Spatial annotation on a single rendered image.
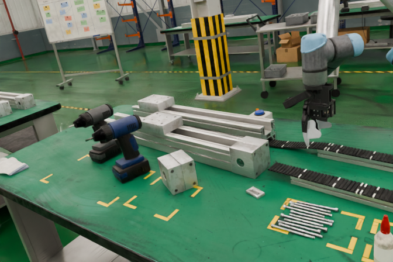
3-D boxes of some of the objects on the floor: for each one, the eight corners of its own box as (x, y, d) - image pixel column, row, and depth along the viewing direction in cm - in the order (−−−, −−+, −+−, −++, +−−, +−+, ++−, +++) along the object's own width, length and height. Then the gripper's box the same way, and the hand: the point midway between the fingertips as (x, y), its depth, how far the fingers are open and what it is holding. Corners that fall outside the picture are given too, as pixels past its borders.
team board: (57, 91, 680) (26, -8, 615) (71, 84, 724) (44, -9, 659) (120, 85, 632) (93, -23, 568) (131, 78, 677) (109, -22, 612)
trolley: (341, 83, 428) (340, 3, 395) (340, 97, 382) (338, 7, 349) (263, 86, 473) (257, 14, 439) (254, 99, 427) (245, 19, 393)
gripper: (321, 90, 97) (323, 154, 104) (339, 78, 107) (340, 136, 114) (294, 89, 103) (297, 148, 110) (313, 76, 112) (316, 132, 119)
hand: (311, 138), depth 113 cm, fingers open, 8 cm apart
